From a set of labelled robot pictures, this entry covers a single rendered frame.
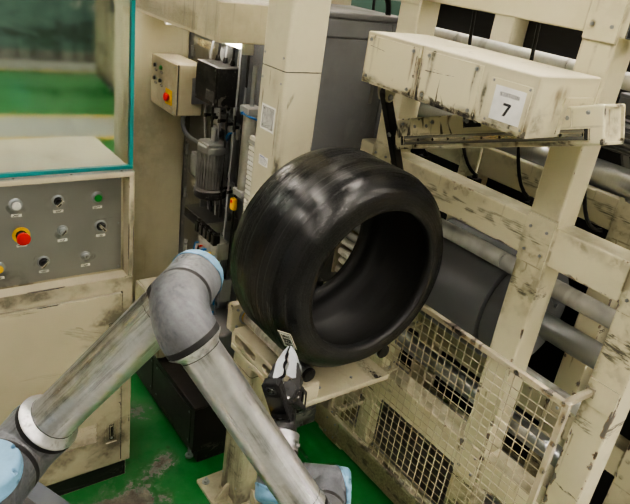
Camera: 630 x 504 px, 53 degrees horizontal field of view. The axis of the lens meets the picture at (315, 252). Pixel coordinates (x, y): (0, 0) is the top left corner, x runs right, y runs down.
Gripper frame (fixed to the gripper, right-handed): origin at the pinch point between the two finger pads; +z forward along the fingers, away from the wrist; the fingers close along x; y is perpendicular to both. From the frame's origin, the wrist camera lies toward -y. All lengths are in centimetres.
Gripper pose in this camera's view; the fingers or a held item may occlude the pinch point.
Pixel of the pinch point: (288, 349)
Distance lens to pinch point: 163.6
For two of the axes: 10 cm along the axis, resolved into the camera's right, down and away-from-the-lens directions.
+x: 9.4, -0.8, -3.3
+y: 3.2, 5.0, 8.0
